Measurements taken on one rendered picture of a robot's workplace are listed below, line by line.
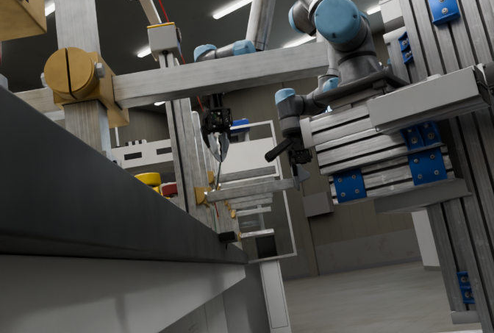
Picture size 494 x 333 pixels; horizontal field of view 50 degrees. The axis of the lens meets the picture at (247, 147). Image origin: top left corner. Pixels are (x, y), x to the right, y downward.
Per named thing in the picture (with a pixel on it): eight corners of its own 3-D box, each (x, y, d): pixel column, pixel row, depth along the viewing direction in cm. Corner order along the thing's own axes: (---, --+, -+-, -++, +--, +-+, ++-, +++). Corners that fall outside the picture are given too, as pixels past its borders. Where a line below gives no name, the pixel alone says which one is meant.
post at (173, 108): (201, 227, 128) (176, 56, 138) (198, 226, 124) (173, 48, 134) (183, 230, 128) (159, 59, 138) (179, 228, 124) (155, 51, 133)
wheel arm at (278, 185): (288, 192, 159) (285, 178, 160) (289, 191, 156) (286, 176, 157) (145, 217, 159) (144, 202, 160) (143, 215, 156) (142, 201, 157)
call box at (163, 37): (181, 59, 139) (178, 33, 141) (178, 49, 133) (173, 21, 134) (156, 64, 139) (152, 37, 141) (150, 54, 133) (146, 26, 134)
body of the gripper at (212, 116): (209, 128, 154) (203, 89, 157) (203, 136, 162) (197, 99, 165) (234, 126, 157) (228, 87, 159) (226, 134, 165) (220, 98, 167)
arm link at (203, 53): (211, 40, 161) (187, 48, 164) (217, 73, 158) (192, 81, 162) (223, 48, 168) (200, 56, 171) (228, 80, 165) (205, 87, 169)
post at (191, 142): (210, 237, 153) (187, 82, 164) (209, 236, 150) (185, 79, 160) (198, 239, 153) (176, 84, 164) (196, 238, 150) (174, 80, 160)
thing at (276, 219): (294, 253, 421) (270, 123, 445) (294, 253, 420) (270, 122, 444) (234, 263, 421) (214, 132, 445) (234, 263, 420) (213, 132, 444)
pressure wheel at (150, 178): (154, 213, 163) (149, 177, 166) (170, 208, 158) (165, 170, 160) (131, 214, 157) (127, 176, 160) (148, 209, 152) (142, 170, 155)
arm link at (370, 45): (380, 59, 162) (370, 18, 165) (371, 45, 150) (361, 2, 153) (342, 70, 166) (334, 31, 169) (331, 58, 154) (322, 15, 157)
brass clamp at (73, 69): (134, 124, 65) (130, 86, 66) (101, 88, 51) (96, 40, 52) (84, 133, 64) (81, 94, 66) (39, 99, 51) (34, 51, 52)
